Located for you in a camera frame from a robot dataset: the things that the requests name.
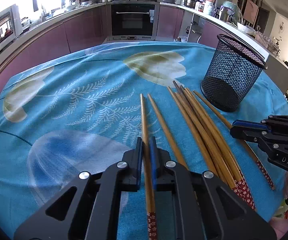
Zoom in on bamboo chopstick bundle middle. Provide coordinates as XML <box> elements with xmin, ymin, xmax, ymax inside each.
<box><xmin>174</xmin><ymin>89</ymin><xmax>250</xmax><ymax>205</ymax></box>

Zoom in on purple kitchen base cabinets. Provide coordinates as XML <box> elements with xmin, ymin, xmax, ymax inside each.
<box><xmin>0</xmin><ymin>4</ymin><xmax>234</xmax><ymax>93</ymax></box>

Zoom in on white microwave oven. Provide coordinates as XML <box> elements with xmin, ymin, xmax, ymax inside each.
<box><xmin>0</xmin><ymin>4</ymin><xmax>23</xmax><ymax>51</ymax></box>

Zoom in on bamboo chopstick bundle right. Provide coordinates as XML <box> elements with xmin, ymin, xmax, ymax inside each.
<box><xmin>180</xmin><ymin>86</ymin><xmax>256</xmax><ymax>210</ymax></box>

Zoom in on built-in black oven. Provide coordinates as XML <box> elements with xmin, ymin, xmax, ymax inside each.
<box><xmin>110</xmin><ymin>2</ymin><xmax>159</xmax><ymax>40</ymax></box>

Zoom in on black mesh utensil holder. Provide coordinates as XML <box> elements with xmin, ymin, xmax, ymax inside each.
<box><xmin>200</xmin><ymin>34</ymin><xmax>267</xmax><ymax>112</ymax></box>

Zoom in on blue floral tablecloth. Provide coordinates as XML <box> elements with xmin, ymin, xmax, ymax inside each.
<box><xmin>0</xmin><ymin>42</ymin><xmax>288</xmax><ymax>239</ymax></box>

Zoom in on dark tipped bamboo chopstick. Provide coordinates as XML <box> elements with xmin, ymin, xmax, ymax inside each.
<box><xmin>173</xmin><ymin>80</ymin><xmax>211</xmax><ymax>135</ymax></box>

